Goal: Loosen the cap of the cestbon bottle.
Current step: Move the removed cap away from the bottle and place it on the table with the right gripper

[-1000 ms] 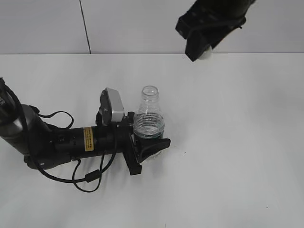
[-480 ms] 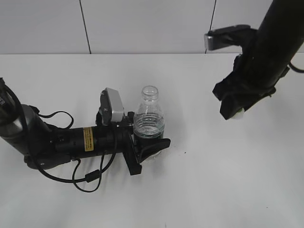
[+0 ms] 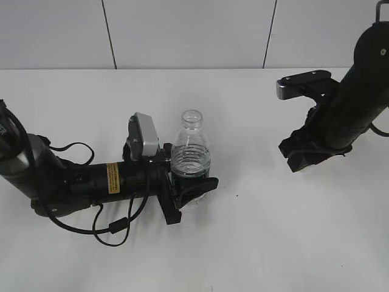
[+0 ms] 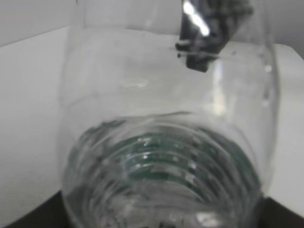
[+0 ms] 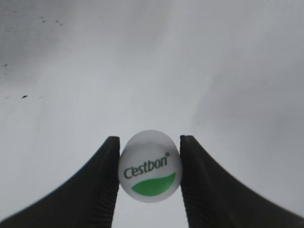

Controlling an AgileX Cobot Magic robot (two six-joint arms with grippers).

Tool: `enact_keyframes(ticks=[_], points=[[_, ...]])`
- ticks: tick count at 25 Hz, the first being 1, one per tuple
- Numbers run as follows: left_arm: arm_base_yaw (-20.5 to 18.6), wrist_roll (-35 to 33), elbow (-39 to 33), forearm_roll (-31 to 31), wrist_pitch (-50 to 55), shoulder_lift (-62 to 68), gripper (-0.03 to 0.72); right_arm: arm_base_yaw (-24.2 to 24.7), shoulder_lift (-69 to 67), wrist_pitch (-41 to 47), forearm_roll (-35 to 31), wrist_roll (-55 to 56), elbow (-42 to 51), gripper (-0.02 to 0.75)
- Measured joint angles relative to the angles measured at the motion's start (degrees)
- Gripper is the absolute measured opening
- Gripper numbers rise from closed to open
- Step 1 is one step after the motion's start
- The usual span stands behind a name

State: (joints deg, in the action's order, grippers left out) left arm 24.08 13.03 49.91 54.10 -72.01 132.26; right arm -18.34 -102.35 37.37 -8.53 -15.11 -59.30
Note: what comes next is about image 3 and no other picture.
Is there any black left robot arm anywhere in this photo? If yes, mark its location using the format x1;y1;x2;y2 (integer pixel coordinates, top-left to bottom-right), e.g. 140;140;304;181
1;104;218;224

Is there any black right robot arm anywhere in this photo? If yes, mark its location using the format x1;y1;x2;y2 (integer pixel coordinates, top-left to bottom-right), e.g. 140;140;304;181
277;1;388;172

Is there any clear plastic water bottle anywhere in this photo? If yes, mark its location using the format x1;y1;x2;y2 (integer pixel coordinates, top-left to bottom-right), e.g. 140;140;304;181
170;109;212;207

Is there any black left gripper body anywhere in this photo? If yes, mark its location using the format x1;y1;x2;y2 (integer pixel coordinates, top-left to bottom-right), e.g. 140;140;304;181
149;143;182;225

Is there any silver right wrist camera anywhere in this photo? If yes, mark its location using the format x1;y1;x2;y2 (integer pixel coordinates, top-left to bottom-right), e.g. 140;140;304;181
277;70;332;100

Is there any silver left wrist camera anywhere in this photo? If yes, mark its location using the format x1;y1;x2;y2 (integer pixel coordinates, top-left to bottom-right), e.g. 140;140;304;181
122;112;159;161

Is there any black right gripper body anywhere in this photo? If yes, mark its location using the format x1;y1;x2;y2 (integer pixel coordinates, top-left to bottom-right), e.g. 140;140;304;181
299;78;353;158

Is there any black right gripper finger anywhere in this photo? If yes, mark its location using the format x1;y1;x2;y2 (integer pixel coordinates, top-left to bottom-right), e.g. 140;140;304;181
278;127;322;158
287;150;337;173

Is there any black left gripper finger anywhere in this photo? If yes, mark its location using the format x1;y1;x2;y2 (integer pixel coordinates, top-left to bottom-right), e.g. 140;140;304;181
177;177;218;209

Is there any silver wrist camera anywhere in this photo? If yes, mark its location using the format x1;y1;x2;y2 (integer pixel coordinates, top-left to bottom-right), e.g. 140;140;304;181
277;70;332;100
122;112;159;161

